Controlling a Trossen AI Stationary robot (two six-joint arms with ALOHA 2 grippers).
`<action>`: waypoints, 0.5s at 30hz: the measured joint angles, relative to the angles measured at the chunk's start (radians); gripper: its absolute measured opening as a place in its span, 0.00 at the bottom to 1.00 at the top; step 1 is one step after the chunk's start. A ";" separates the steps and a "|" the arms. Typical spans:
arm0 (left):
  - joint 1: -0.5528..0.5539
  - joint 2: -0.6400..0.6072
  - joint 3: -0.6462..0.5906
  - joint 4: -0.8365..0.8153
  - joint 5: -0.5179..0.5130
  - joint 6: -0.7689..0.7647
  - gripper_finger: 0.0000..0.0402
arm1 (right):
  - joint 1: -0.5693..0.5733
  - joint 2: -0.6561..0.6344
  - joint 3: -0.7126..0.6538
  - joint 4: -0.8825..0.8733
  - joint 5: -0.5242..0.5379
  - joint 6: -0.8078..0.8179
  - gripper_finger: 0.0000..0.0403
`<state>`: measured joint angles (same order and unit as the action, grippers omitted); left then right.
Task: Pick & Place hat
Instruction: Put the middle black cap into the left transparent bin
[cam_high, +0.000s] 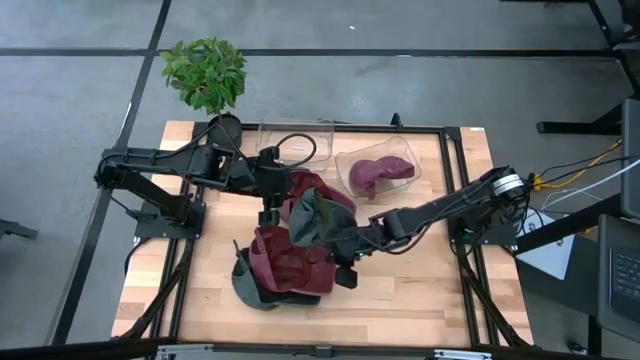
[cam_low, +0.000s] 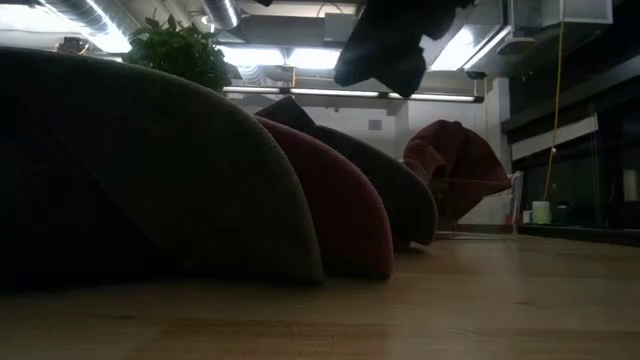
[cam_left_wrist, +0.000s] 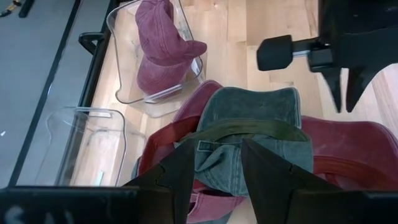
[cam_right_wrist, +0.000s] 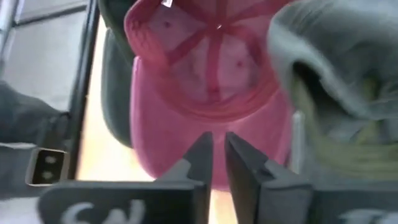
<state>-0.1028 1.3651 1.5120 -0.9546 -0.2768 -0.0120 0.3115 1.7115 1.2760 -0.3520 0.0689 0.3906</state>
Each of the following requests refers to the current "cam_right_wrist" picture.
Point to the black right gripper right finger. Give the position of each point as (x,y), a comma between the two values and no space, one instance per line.
(248,193)

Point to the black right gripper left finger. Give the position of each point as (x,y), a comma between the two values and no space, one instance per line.
(192,193)

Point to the maroon baseball cap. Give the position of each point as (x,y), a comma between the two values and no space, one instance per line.
(174,140)

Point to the small two-lens camera box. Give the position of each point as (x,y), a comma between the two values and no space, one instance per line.
(46,168)

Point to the black aluminium frame rail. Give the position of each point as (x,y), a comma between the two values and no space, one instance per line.
(82,93)

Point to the dark grey mount block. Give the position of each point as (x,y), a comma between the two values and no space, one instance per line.
(25,118)

